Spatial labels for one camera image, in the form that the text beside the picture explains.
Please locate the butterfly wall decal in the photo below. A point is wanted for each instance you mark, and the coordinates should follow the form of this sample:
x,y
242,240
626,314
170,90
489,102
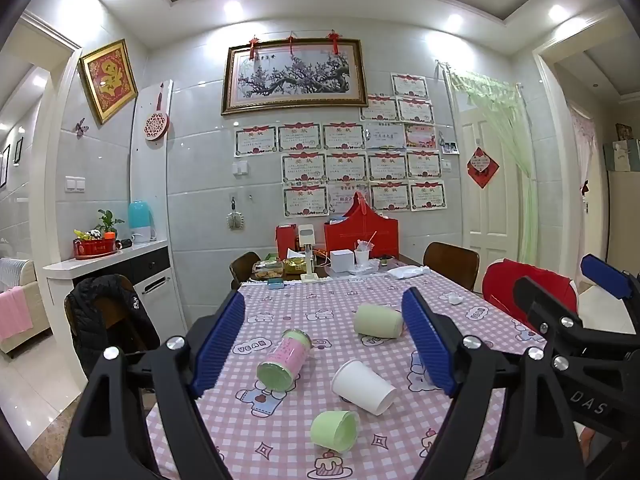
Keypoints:
x,y
80,126

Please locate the group of wall certificates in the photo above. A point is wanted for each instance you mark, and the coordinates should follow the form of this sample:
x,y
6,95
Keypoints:
x,y
300,137

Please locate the red box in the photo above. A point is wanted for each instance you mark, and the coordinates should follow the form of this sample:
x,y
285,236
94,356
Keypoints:
x,y
286,240

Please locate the blue humidifier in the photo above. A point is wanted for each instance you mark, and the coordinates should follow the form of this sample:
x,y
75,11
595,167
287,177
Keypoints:
x,y
140,220

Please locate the pink towel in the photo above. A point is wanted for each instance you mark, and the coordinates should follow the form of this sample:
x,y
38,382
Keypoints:
x,y
12,310

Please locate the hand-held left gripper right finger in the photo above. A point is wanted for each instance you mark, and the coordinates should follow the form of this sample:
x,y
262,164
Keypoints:
x,y
430,345

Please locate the white paper cup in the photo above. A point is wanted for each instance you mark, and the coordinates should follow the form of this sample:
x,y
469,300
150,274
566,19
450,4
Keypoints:
x,y
362,385

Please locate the pink cup with green lid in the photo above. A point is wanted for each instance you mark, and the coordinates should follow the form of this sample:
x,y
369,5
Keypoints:
x,y
287,360

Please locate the potted green plant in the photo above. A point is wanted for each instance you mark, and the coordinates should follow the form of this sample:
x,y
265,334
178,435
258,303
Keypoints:
x,y
107,225

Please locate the light green cup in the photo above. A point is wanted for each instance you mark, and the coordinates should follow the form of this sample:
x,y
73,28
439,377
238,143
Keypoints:
x,y
377,322
334,427

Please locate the white door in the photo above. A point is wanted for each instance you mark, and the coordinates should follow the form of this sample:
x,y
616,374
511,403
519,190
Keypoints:
x,y
487,210

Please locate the round red hanging ornament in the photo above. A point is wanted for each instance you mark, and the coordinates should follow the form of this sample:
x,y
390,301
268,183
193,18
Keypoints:
x,y
156,125

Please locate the beige sofa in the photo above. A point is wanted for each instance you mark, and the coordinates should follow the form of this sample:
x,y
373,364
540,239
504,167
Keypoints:
x,y
37,325

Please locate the brown wooden chair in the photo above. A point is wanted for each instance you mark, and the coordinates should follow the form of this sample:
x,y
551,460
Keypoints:
x,y
245,265
452,260

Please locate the red knot ornament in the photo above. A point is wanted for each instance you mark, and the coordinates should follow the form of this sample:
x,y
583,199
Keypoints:
x,y
290,42
333,42
255,46

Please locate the clear cup with straws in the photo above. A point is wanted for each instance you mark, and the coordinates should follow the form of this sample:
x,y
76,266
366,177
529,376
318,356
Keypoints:
x,y
362,256

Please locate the double light switch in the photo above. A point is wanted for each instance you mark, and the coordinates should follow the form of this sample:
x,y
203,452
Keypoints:
x,y
75,183

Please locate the red chair cover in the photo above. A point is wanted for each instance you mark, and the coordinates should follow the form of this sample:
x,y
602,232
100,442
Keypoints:
x,y
505,285

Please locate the red diamond door poster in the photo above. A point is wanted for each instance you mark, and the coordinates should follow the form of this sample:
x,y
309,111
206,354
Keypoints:
x,y
482,166

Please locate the small teal box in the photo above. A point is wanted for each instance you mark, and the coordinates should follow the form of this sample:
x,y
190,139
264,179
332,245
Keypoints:
x,y
275,284

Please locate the framed plum blossom painting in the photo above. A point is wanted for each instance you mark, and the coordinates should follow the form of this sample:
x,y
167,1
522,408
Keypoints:
x,y
295,77

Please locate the red gift bag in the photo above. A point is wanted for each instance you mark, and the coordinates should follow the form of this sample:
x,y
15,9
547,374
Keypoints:
x,y
362,232

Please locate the dark picture frame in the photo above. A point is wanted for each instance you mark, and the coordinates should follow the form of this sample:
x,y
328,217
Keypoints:
x,y
4,165
18,149

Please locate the small wall photos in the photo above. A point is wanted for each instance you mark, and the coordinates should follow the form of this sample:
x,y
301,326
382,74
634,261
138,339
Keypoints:
x,y
450,147

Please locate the white wall switch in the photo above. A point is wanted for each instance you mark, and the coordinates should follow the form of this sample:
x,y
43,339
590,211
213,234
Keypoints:
x,y
241,166

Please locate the white plastic bag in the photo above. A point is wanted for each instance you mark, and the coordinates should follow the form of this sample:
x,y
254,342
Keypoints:
x,y
409,272

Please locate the yellow packet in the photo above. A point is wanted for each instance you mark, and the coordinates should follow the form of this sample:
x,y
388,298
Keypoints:
x,y
295,266

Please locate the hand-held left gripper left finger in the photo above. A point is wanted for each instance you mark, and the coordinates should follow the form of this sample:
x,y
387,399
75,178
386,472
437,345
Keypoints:
x,y
220,345

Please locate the small jar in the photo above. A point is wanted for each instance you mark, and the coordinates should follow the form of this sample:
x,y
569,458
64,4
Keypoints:
x,y
385,262

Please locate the pink checked tablecloth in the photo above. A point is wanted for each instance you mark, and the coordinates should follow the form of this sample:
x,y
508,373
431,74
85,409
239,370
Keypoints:
x,y
300,320

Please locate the white cardboard box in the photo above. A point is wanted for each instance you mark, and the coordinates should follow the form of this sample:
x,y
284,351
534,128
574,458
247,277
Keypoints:
x,y
342,261

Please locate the black jacket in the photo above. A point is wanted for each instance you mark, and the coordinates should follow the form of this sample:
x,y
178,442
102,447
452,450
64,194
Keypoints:
x,y
107,330

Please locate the hanging brush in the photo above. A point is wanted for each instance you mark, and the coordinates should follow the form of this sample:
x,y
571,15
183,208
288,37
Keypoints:
x,y
233,219

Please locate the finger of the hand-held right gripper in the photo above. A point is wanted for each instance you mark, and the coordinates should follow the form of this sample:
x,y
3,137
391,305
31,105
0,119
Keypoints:
x,y
547,310
606,274

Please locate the white desk stand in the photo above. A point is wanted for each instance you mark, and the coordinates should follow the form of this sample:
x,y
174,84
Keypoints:
x,y
307,255

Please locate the gold framed red picture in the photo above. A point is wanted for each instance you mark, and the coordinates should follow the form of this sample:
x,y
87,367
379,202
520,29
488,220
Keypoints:
x,y
109,80

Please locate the white side cabinet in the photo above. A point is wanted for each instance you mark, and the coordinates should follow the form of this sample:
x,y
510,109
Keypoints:
x,y
150,270

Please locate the red fruit bowl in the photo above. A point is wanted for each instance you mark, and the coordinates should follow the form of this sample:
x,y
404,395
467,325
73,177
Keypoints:
x,y
95,249

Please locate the clear snack container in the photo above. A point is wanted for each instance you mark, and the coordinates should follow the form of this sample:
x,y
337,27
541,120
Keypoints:
x,y
267,270

